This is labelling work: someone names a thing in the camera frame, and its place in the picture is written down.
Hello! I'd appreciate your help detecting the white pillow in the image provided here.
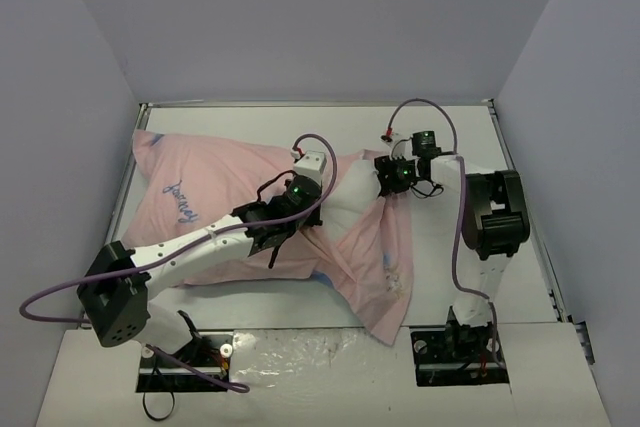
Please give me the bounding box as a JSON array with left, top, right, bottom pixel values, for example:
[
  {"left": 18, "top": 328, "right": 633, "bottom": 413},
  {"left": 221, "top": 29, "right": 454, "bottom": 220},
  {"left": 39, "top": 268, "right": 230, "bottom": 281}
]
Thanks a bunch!
[{"left": 321, "top": 150, "right": 381, "bottom": 243}]

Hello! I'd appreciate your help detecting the pink and blue Frozen pillowcase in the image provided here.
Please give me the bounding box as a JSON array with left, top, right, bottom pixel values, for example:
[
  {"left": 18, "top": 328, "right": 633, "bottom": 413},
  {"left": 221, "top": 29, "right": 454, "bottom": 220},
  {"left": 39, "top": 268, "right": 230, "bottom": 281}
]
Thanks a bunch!
[{"left": 121, "top": 130, "right": 414, "bottom": 345}]

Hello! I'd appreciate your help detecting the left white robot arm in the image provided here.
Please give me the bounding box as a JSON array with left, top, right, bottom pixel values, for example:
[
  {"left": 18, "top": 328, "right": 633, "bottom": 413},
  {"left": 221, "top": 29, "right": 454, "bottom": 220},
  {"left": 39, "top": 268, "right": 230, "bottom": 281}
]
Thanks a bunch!
[{"left": 77, "top": 173, "right": 322, "bottom": 365}]

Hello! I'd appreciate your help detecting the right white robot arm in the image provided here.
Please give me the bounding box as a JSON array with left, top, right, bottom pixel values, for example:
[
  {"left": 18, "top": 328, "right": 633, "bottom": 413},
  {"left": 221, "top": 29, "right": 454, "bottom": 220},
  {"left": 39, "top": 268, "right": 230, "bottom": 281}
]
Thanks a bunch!
[{"left": 374, "top": 130, "right": 531, "bottom": 360}]

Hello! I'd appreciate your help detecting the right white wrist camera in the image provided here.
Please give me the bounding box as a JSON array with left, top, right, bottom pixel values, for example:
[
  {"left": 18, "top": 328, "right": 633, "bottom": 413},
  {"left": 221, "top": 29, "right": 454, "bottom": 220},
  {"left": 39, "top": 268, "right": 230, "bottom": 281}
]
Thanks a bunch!
[{"left": 381, "top": 132, "right": 411, "bottom": 160}]

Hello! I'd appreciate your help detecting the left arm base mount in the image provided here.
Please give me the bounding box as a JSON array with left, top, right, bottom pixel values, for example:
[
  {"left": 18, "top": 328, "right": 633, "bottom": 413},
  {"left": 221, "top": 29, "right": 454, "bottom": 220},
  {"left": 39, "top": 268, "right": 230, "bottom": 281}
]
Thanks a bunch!
[{"left": 136, "top": 334, "right": 230, "bottom": 393}]

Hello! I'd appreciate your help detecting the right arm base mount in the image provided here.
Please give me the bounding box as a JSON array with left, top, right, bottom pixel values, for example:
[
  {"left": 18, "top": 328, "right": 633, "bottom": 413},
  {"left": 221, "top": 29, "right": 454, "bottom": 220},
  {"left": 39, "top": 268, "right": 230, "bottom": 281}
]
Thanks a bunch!
[{"left": 410, "top": 328, "right": 510, "bottom": 388}]

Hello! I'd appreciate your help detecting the black cable loop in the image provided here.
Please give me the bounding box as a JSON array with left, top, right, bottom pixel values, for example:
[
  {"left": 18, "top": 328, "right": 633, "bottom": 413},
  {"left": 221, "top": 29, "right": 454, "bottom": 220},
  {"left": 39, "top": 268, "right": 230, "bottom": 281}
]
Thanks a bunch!
[{"left": 142, "top": 389, "right": 176, "bottom": 421}]

